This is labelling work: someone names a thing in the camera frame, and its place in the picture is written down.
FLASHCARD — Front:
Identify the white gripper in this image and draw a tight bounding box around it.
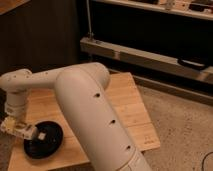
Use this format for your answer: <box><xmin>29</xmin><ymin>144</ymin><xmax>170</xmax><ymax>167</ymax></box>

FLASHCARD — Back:
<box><xmin>0</xmin><ymin>116</ymin><xmax>38</xmax><ymax>139</ymax></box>

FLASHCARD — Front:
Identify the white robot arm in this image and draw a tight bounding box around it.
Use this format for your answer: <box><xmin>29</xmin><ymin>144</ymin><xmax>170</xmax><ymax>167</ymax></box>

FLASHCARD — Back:
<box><xmin>0</xmin><ymin>62</ymin><xmax>152</xmax><ymax>171</ymax></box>

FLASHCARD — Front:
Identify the black ceramic bowl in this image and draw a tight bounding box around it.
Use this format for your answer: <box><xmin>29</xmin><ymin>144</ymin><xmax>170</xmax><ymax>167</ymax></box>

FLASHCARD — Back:
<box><xmin>23</xmin><ymin>121</ymin><xmax>63</xmax><ymax>159</ymax></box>

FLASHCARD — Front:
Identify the wooden board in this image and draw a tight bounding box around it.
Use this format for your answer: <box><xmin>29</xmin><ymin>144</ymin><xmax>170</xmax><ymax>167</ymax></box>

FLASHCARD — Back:
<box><xmin>8</xmin><ymin>73</ymin><xmax>160</xmax><ymax>171</ymax></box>

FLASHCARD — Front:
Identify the metal vertical rod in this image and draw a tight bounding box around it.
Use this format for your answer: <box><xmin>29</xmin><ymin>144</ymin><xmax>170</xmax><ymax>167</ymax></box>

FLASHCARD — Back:
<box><xmin>86</xmin><ymin>0</ymin><xmax>94</xmax><ymax>40</ymax></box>

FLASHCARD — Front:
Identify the upper shelf with items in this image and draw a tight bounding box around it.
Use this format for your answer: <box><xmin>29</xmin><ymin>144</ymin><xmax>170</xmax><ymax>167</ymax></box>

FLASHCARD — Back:
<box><xmin>94</xmin><ymin>0</ymin><xmax>213</xmax><ymax>21</ymax></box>

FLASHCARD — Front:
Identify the black handle on rail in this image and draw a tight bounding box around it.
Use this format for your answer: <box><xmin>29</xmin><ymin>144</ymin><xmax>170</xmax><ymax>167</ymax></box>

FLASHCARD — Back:
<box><xmin>177</xmin><ymin>59</ymin><xmax>209</xmax><ymax>71</ymax></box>

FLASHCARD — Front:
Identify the black cable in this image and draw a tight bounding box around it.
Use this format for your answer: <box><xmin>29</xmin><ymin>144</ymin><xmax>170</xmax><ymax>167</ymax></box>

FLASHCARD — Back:
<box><xmin>200</xmin><ymin>151</ymin><xmax>213</xmax><ymax>171</ymax></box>

